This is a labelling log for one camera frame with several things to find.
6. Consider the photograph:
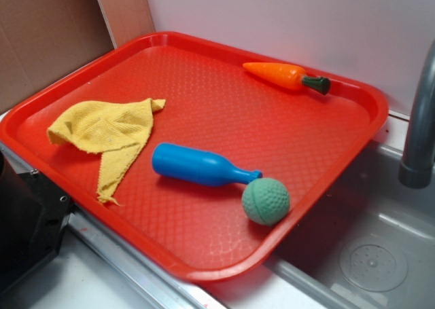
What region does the green dimpled ball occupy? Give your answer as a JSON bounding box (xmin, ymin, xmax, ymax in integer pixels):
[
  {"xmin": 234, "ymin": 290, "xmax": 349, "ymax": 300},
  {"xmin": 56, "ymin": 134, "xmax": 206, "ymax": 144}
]
[{"xmin": 241, "ymin": 178, "xmax": 290, "ymax": 226}]

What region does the red plastic tray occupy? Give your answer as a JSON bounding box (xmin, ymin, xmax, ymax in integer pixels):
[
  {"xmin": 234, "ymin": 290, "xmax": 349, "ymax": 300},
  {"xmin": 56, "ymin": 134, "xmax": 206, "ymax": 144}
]
[{"xmin": 1, "ymin": 33, "xmax": 388, "ymax": 284}]

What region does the brown cardboard panel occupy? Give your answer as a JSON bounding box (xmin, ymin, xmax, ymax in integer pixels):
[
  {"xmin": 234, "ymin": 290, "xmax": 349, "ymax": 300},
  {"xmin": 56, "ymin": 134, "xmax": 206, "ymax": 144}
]
[{"xmin": 1, "ymin": 0, "xmax": 154, "ymax": 113}]

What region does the blue plastic bottle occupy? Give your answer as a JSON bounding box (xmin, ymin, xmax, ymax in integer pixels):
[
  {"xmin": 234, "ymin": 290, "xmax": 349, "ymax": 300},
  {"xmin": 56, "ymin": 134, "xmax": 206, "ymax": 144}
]
[{"xmin": 152, "ymin": 143, "xmax": 262, "ymax": 187}]

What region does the yellow cloth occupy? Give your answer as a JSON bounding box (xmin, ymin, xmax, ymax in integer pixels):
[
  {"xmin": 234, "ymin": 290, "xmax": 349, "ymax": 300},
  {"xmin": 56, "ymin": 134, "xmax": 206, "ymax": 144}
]
[{"xmin": 47, "ymin": 98, "xmax": 166, "ymax": 204}]

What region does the orange toy carrot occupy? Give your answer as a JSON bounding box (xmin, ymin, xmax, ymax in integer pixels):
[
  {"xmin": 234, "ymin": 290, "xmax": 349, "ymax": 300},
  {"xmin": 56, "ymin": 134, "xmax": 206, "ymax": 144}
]
[{"xmin": 243, "ymin": 62, "xmax": 331, "ymax": 95}]

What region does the grey sink basin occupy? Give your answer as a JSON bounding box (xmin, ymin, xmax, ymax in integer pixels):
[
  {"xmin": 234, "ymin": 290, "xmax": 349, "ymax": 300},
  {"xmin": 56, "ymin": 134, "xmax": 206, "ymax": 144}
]
[{"xmin": 207, "ymin": 142, "xmax": 434, "ymax": 308}]

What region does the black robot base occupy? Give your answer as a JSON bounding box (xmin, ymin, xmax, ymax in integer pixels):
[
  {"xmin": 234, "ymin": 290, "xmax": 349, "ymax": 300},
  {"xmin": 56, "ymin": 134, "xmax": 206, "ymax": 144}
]
[{"xmin": 1, "ymin": 154, "xmax": 71, "ymax": 294}]

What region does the grey metal faucet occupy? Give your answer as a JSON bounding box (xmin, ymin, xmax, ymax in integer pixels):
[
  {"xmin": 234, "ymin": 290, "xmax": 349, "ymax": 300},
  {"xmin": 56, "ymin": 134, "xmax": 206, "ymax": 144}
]
[{"xmin": 398, "ymin": 44, "xmax": 434, "ymax": 189}]

